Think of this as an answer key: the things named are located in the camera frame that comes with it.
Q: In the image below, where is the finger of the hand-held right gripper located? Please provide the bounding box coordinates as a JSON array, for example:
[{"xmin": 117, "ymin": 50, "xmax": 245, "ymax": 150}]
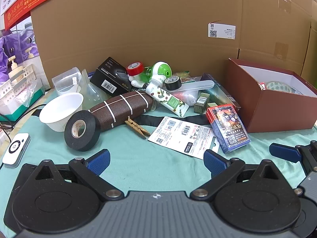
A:
[{"xmin": 269, "ymin": 140, "xmax": 317, "ymax": 173}]

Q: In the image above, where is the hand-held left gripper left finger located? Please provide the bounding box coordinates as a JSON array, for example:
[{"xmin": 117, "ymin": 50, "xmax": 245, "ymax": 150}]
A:
[{"xmin": 25, "ymin": 149, "xmax": 124, "ymax": 202}]

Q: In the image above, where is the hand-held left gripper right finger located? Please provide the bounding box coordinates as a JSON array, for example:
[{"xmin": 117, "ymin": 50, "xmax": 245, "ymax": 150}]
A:
[{"xmin": 189, "ymin": 149, "xmax": 285, "ymax": 201}]

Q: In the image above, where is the large black tape roll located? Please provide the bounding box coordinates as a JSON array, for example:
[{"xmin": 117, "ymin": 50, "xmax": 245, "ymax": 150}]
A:
[{"xmin": 64, "ymin": 110, "xmax": 101, "ymax": 152}]

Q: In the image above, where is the playing card box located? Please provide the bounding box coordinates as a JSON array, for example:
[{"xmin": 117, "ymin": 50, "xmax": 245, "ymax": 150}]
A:
[{"xmin": 205, "ymin": 104, "xmax": 251, "ymax": 154}]

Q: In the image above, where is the white packaging card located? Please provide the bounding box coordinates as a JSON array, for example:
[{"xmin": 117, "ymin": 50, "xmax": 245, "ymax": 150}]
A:
[{"xmin": 148, "ymin": 116, "xmax": 220, "ymax": 159}]

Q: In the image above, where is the maroon cardboard box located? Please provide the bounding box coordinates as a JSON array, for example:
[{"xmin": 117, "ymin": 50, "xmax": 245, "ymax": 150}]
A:
[{"xmin": 228, "ymin": 58, "xmax": 317, "ymax": 133}]

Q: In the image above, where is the teal table cloth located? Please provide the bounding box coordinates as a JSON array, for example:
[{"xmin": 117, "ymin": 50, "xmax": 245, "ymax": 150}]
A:
[{"xmin": 0, "ymin": 87, "xmax": 317, "ymax": 238}]

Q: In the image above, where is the wooden clothespin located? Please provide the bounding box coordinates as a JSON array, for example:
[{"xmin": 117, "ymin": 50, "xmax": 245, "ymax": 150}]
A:
[{"xmin": 124, "ymin": 116, "xmax": 151, "ymax": 139}]

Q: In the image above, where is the brown striped glasses case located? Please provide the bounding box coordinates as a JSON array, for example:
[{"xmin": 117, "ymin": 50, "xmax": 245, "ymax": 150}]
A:
[{"xmin": 88, "ymin": 90, "xmax": 154, "ymax": 131}]

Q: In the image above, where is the small olive green box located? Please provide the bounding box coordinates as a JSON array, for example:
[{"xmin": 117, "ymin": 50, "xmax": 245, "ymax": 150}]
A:
[{"xmin": 194, "ymin": 93, "xmax": 210, "ymax": 115}]

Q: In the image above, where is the white plastic bowl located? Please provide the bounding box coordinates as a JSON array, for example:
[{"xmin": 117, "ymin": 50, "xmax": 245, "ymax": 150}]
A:
[{"xmin": 39, "ymin": 92, "xmax": 84, "ymax": 132}]

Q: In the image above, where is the green patterned tape roll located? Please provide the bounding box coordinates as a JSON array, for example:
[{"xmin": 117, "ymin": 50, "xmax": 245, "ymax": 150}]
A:
[{"xmin": 266, "ymin": 80, "xmax": 296, "ymax": 93}]

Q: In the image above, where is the clear plastic bag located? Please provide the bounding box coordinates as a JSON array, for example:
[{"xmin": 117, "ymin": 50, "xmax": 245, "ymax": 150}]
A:
[{"xmin": 81, "ymin": 69, "xmax": 109, "ymax": 111}]

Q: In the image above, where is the long dark box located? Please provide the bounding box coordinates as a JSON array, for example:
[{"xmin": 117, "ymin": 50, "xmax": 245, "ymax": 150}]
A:
[{"xmin": 200, "ymin": 73, "xmax": 242, "ymax": 111}]

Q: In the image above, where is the white green cream tube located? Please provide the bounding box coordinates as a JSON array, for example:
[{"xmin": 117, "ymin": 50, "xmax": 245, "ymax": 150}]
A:
[{"xmin": 145, "ymin": 84, "xmax": 189, "ymax": 117}]

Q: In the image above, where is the clear toothbrush case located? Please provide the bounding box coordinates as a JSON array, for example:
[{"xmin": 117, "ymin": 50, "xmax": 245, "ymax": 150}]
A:
[{"xmin": 170, "ymin": 80, "xmax": 215, "ymax": 97}]

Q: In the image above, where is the white square device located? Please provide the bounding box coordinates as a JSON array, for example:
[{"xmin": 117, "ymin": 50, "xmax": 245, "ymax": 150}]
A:
[{"xmin": 2, "ymin": 133, "xmax": 31, "ymax": 168}]

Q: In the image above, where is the black charger box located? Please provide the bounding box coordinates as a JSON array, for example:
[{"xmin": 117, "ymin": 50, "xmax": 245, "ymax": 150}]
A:
[{"xmin": 90, "ymin": 57, "xmax": 132, "ymax": 98}]

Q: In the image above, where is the clear plastic container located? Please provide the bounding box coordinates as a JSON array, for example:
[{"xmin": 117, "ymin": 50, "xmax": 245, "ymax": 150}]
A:
[{"xmin": 52, "ymin": 67, "xmax": 83, "ymax": 97}]

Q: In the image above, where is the small black tape roll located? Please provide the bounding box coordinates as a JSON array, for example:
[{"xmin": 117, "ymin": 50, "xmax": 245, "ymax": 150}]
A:
[{"xmin": 164, "ymin": 77, "xmax": 183, "ymax": 91}]

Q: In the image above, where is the red tape roll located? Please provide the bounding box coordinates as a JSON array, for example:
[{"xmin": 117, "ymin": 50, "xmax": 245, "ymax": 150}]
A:
[{"xmin": 126, "ymin": 61, "xmax": 144, "ymax": 76}]

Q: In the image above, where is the green white mosquito repellent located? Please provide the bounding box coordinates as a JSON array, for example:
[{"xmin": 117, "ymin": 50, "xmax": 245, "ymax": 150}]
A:
[{"xmin": 142, "ymin": 62, "xmax": 173, "ymax": 88}]

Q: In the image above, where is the white plastic basket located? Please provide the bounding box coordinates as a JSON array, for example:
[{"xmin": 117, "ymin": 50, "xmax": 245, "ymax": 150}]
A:
[{"xmin": 0, "ymin": 63, "xmax": 37, "ymax": 107}]

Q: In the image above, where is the cream pump bottle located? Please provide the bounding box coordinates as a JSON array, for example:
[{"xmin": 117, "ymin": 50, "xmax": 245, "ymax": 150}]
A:
[{"xmin": 7, "ymin": 56, "xmax": 24, "ymax": 83}]

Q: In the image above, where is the white shipping label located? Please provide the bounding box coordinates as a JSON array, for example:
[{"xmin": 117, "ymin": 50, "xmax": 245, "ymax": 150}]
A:
[{"xmin": 207, "ymin": 22, "xmax": 237, "ymax": 40}]

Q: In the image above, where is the purple plastic bag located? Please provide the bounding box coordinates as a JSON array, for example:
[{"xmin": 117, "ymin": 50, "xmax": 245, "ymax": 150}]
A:
[{"xmin": 0, "ymin": 27, "xmax": 40, "ymax": 80}]

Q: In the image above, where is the large cardboard sheet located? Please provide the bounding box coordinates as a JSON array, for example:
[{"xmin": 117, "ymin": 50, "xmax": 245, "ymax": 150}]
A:
[{"xmin": 30, "ymin": 0, "xmax": 317, "ymax": 90}]

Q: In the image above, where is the black cable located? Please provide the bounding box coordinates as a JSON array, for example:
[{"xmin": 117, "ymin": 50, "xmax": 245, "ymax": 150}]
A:
[{"xmin": 0, "ymin": 113, "xmax": 15, "ymax": 144}]

